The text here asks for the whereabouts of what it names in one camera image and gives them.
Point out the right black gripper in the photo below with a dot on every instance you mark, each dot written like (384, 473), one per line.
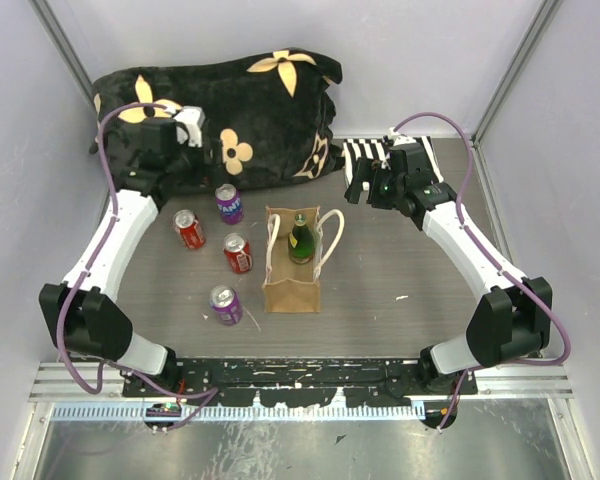
(364, 173)

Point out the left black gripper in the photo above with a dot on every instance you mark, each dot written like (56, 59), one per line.
(208, 172)

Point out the purple Fanta can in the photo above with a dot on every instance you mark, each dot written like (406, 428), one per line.
(229, 203)

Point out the red cola can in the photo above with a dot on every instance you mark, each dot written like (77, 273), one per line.
(189, 228)
(237, 251)

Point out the green glass bottle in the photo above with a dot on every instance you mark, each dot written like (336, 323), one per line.
(301, 242)

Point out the brown canvas tote bag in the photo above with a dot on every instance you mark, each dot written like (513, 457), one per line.
(290, 287)

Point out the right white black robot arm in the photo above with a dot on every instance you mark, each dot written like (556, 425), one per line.
(510, 320)

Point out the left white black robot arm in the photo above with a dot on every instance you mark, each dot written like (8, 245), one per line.
(81, 312)

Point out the black white striped cloth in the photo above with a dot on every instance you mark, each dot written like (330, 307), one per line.
(377, 149)

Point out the black floral plush blanket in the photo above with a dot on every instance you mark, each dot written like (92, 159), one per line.
(271, 112)

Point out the purple soda can front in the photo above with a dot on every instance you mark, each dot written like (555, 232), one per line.
(225, 303)

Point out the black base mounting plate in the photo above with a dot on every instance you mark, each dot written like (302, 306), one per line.
(305, 382)

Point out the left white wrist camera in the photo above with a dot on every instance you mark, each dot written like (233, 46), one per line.
(190, 121)

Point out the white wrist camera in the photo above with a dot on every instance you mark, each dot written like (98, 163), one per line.
(190, 121)
(394, 138)

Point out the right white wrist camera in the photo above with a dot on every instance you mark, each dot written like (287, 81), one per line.
(394, 138)

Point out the left aluminium frame post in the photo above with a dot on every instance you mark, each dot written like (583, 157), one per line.
(63, 45)

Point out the aluminium frame post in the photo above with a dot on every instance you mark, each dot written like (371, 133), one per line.
(525, 49)
(63, 45)

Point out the right aluminium frame post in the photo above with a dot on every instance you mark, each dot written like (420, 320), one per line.
(525, 49)

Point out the slotted cable duct rail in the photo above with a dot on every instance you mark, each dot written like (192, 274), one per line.
(146, 411)

